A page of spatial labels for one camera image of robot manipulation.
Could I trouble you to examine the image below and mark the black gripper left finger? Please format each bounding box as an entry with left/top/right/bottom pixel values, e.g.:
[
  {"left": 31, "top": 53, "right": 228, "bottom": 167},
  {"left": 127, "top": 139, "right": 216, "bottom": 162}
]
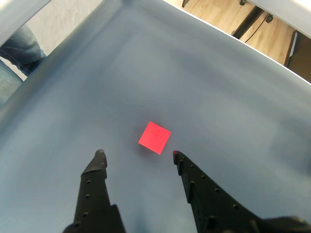
[{"left": 62, "top": 149, "right": 127, "bottom": 233}]

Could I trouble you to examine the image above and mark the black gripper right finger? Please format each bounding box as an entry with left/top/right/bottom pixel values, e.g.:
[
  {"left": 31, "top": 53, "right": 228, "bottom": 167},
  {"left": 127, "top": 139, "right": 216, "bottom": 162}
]
[{"left": 172, "top": 150, "right": 264, "bottom": 233}]

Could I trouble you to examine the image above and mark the red cube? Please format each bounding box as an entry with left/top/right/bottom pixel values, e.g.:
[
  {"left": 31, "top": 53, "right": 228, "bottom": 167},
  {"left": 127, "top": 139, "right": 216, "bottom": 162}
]
[{"left": 138, "top": 121, "right": 172, "bottom": 155}]

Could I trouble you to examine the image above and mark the person's leg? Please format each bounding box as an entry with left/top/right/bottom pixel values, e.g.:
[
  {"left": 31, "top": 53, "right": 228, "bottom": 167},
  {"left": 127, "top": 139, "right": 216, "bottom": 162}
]
[{"left": 0, "top": 24, "right": 48, "bottom": 105}]

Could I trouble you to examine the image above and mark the dark cabinet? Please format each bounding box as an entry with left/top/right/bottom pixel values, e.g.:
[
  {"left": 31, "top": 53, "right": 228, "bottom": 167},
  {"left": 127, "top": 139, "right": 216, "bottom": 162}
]
[{"left": 283, "top": 30, "right": 311, "bottom": 84}]

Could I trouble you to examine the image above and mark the black table leg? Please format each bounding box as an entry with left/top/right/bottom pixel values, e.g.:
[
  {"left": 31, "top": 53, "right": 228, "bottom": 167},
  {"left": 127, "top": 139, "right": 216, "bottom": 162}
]
[{"left": 232, "top": 4, "right": 265, "bottom": 39}]

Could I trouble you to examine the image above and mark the thin black floor cable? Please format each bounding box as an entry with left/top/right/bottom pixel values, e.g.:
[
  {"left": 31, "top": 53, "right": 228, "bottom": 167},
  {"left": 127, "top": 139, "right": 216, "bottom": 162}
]
[{"left": 244, "top": 13, "right": 274, "bottom": 44}]

